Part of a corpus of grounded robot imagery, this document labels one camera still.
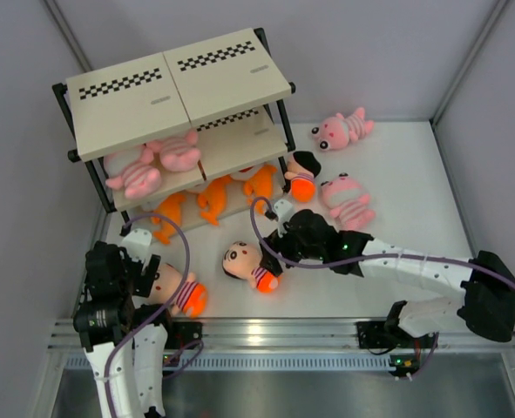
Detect orange shark plush on shelf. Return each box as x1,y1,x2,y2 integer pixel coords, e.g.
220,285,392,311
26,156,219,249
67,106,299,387
142,192,186,246

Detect pink frog plush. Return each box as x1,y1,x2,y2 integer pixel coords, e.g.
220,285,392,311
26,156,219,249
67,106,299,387
320,172,376,231
311,107,375,152

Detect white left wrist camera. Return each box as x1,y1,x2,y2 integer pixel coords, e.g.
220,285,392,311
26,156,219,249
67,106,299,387
119,228,152,265

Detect pink frog plush shelf right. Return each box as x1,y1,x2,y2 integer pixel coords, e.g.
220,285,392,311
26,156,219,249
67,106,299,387
146,130,201,172

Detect pink frog plush shelf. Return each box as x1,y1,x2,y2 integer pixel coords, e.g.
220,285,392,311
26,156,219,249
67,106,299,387
146,130,201,172
103,145,162,199

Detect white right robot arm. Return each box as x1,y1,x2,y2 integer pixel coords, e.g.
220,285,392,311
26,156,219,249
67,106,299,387
259,209,515,346

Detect orange shark plush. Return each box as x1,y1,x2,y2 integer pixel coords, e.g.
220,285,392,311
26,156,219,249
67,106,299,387
230,163,277,205
142,192,186,246
186,175,233,226

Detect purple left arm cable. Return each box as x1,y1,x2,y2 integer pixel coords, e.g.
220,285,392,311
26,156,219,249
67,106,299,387
102,212,205,418

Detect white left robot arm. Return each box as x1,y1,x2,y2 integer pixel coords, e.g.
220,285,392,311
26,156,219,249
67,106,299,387
73,241,175,417

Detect aluminium mounting rail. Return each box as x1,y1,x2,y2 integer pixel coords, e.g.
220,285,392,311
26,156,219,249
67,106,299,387
47,316,515,374

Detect pink frog plush shelf left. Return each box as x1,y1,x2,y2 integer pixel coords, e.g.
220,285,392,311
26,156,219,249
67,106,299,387
103,145,162,199

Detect boy doll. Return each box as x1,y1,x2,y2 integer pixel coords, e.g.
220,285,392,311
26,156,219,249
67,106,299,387
146,264,208,318
284,151,322,203

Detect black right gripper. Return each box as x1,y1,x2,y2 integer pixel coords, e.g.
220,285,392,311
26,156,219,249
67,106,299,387
261,226,326,277

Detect beige three-tier shelf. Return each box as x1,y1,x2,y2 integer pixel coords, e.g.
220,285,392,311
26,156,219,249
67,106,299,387
53,29,295,229

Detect boy doll table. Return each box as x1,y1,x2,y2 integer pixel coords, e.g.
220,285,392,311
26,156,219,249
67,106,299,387
222,241,281,293

